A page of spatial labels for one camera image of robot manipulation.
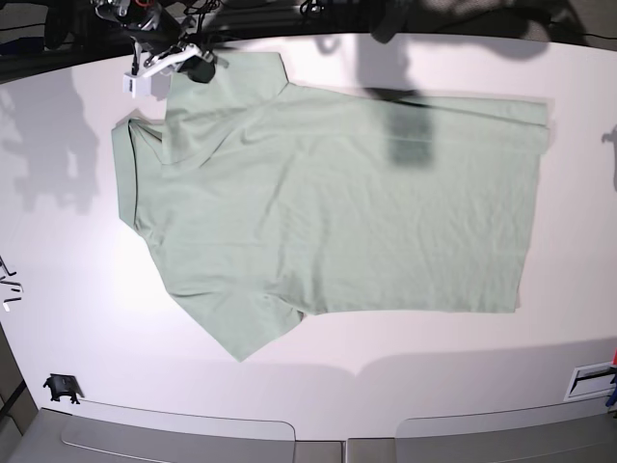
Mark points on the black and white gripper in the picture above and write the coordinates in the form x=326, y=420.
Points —
x=197, y=62

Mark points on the light green T-shirt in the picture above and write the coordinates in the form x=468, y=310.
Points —
x=263, y=202

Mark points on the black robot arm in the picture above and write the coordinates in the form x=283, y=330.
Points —
x=162, y=43

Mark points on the black table clamp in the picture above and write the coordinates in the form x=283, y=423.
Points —
x=60, y=385

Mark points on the grey chair left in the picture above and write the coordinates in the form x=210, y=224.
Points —
x=58, y=437

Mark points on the grey chair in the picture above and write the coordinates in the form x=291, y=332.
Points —
x=58, y=437
x=581, y=431

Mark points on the grey chair right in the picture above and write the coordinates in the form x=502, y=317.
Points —
x=581, y=431

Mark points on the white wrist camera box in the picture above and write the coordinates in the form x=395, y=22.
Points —
x=136, y=85

